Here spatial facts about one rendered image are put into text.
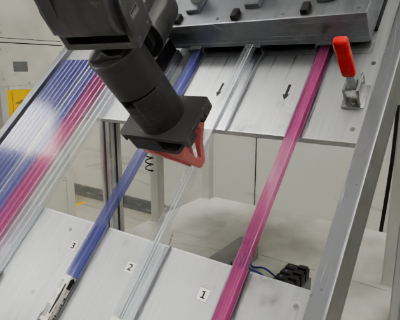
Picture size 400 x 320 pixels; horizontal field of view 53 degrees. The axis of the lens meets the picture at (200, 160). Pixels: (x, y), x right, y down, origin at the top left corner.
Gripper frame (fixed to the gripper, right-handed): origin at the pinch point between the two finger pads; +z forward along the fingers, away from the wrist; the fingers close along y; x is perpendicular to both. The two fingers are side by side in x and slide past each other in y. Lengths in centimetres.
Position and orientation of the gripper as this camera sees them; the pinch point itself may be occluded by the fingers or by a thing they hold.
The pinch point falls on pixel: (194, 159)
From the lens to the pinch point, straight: 54.0
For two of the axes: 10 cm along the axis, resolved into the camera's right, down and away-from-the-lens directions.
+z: 4.1, 5.7, 7.2
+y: -8.2, -1.2, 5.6
